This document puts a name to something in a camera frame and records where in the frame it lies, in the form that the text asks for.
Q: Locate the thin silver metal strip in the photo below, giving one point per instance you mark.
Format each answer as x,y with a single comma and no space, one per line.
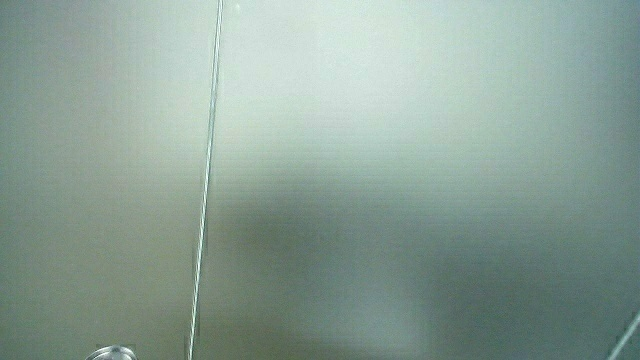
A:
626,339
207,165

